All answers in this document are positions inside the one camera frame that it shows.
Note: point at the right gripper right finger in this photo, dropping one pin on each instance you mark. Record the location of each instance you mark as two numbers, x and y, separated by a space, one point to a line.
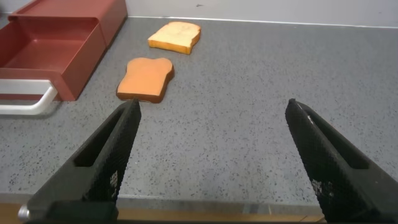
339 180

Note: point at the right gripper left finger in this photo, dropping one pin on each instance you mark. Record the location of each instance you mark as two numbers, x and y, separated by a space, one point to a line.
102 168

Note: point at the red drawer cabinet case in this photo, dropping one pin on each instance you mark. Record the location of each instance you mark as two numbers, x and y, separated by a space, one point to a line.
77 7

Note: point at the brown toast slice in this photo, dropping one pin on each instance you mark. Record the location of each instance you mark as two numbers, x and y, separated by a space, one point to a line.
146 77

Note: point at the white bread slice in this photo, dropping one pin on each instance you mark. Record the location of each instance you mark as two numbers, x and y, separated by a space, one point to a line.
175 35

